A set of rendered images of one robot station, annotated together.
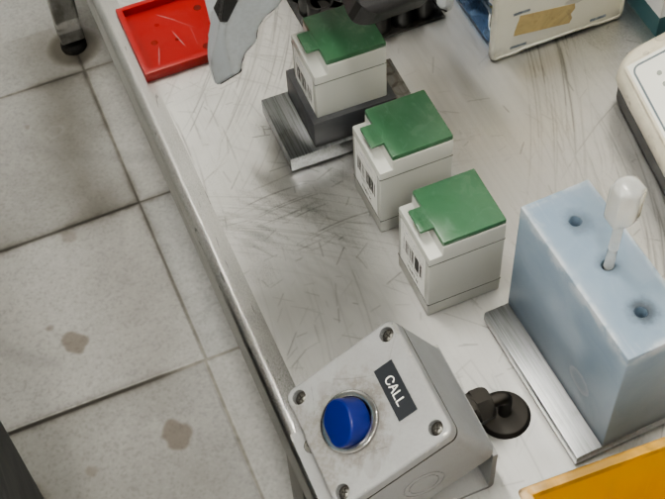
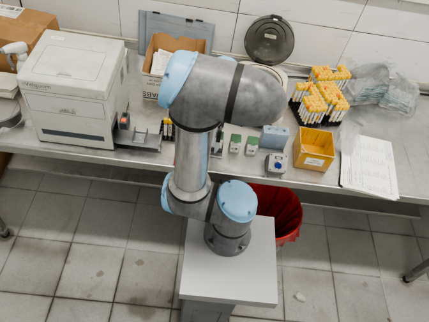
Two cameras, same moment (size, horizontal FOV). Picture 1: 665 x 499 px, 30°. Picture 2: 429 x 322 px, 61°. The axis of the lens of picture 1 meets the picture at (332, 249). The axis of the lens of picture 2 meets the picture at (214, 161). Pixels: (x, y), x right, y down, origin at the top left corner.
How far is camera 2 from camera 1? 1.05 m
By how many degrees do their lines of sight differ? 44
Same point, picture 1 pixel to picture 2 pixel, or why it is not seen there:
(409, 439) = (285, 160)
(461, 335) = (259, 154)
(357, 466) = (283, 167)
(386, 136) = (237, 140)
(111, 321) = (100, 263)
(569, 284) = (276, 134)
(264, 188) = (222, 163)
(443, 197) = (251, 140)
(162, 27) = not seen: hidden behind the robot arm
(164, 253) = (90, 243)
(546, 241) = (270, 133)
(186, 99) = not seen: hidden behind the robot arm
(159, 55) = not seen: hidden behind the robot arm
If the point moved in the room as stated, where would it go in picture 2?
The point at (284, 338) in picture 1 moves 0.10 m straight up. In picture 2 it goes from (249, 172) to (255, 156)
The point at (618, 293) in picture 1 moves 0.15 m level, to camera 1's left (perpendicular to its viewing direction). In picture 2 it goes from (281, 131) to (269, 158)
